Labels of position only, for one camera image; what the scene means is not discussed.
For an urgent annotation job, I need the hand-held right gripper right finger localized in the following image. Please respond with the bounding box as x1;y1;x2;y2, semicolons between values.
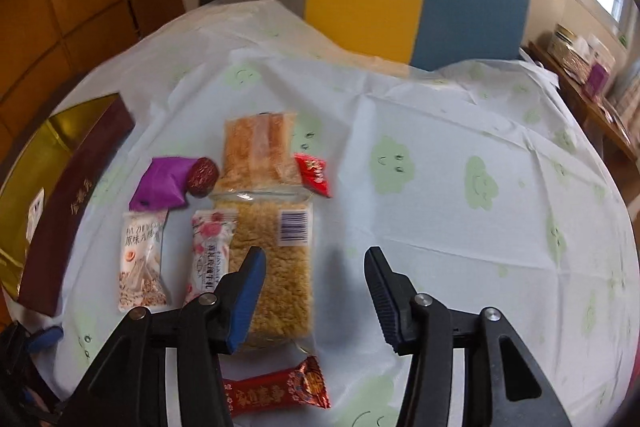
363;246;573;427

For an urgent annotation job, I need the purple snack packet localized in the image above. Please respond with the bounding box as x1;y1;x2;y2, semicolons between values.
129;157;201;212

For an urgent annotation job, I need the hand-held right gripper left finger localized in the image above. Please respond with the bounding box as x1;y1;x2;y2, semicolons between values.
60;246;268;427

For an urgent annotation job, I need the long red candy packet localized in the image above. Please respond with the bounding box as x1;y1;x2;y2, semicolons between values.
220;355;332;418

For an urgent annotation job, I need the white card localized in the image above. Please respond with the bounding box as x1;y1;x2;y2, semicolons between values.
27;188;47;244

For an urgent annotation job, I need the maroon and gold gift box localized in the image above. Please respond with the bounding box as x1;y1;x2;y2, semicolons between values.
0;93;137;318

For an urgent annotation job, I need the white packet with nut print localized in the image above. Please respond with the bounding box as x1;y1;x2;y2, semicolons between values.
118;209;170;313

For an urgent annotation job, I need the round red date snack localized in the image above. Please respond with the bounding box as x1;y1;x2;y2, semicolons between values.
186;158;220;198

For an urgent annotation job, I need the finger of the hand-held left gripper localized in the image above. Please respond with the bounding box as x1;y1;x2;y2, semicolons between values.
22;326;65;353

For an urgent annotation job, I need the gold patterned box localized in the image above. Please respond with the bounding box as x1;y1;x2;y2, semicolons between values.
547;24;591;68

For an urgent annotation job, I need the white packet with pink flowers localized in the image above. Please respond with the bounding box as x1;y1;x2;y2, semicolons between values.
184;209;238;305

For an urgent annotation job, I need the pale tablecloth with green clouds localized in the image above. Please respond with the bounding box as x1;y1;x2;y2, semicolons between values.
47;0;633;427

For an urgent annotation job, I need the wooden side table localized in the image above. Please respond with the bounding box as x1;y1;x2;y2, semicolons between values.
527;41;640;188

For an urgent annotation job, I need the clear packet of orange crackers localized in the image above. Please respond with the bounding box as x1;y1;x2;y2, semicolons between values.
212;109;307;200

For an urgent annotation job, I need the clear packet of yellow crisps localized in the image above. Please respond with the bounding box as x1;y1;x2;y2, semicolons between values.
212;192;316;350

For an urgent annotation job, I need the small red candy packet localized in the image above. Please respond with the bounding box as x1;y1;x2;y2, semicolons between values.
293;153;333;198

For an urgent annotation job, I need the purple box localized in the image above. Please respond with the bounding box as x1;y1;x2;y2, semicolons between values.
582;61;615;102

